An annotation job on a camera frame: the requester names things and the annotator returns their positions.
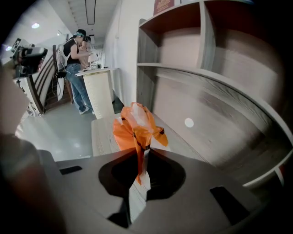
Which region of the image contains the orange snack bag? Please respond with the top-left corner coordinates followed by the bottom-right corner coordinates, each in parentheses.
top-left (112, 101), bottom-right (169, 186)

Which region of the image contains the dark red hardcover book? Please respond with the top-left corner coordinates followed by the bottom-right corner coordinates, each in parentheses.
top-left (153, 0), bottom-right (175, 16)

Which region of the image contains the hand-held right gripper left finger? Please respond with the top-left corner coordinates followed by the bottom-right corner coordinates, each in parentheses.
top-left (98, 148), bottom-right (140, 229)

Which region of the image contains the dark wooden staircase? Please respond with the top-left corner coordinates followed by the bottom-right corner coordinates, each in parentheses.
top-left (27, 44), bottom-right (74, 115)

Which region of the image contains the black-framed pendant ceiling light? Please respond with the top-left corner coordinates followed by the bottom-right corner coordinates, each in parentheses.
top-left (85, 0), bottom-right (97, 26)

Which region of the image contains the white standing device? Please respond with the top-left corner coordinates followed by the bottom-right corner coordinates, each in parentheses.
top-left (55, 71), bottom-right (67, 101)

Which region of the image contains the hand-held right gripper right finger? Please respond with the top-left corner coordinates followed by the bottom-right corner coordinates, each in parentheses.
top-left (143, 147), bottom-right (186, 202)

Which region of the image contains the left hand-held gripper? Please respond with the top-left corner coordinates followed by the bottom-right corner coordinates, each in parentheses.
top-left (10, 38), bottom-right (49, 78)

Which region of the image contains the grey wooden shelf desk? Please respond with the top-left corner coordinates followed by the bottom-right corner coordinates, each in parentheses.
top-left (136, 0), bottom-right (293, 191)

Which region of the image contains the round white pedestal table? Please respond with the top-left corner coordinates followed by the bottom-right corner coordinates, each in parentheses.
top-left (75, 67), bottom-right (120, 120)

